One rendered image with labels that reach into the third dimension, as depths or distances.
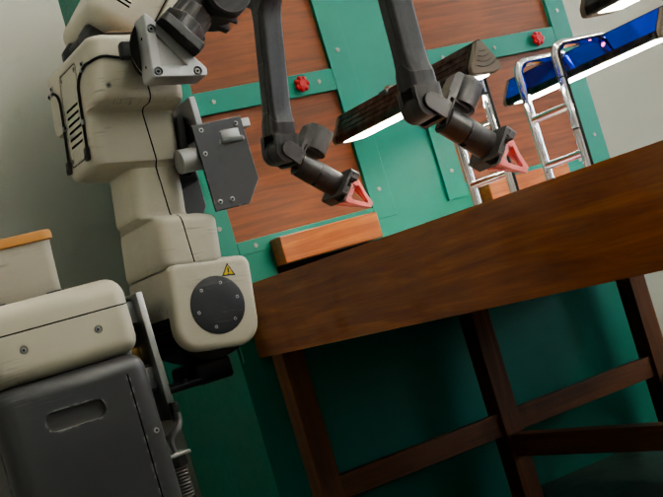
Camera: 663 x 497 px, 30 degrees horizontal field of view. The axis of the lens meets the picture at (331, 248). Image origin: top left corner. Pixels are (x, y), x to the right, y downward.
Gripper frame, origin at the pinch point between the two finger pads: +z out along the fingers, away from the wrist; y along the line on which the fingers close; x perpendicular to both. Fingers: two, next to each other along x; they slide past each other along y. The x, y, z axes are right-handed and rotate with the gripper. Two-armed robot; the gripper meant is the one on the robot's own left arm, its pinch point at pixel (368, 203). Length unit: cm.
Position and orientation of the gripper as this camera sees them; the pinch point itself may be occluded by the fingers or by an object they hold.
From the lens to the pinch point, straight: 282.4
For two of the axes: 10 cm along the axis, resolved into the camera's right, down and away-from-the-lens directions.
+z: 8.2, 4.5, 3.6
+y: -4.7, 1.6, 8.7
